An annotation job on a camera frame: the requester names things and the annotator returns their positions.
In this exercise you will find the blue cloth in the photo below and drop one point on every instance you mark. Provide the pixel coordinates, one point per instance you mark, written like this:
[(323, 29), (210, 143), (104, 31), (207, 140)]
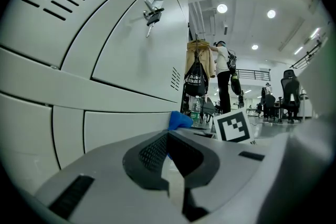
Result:
[(179, 120)]

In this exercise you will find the long ceiling light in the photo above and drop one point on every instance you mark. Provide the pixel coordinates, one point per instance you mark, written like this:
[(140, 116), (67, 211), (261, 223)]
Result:
[(315, 32), (298, 50)]

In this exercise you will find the black key bunch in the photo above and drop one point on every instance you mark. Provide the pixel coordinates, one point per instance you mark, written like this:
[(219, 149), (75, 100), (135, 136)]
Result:
[(153, 17)]

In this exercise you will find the black metal railing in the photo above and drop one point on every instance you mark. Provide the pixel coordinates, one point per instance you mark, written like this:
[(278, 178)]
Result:
[(307, 55), (253, 74)]

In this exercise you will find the tan jacket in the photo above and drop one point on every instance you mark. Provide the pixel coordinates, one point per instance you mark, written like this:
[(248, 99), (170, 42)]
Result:
[(210, 63)]

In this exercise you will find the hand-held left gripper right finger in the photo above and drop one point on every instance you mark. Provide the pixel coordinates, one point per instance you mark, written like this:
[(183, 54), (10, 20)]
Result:
[(231, 178)]

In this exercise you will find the black office chair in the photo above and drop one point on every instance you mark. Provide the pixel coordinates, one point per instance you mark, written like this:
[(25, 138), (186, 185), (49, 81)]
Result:
[(269, 105), (290, 89)]

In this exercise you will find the clear plastic water bottle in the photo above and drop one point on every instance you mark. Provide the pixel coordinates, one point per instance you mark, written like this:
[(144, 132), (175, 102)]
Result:
[(195, 112)]

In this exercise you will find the round ceiling light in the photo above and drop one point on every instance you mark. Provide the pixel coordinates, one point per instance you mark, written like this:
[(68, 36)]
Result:
[(222, 8), (271, 14), (254, 47)]

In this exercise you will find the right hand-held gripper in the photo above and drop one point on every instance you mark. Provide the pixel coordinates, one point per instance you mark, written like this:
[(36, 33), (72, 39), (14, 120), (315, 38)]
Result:
[(232, 126)]

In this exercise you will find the grey metal locker cabinet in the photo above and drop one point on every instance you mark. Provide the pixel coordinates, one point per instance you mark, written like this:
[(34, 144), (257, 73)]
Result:
[(78, 47)]

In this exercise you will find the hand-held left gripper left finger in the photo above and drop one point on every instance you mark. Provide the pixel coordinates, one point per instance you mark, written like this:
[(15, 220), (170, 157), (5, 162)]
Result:
[(105, 178)]

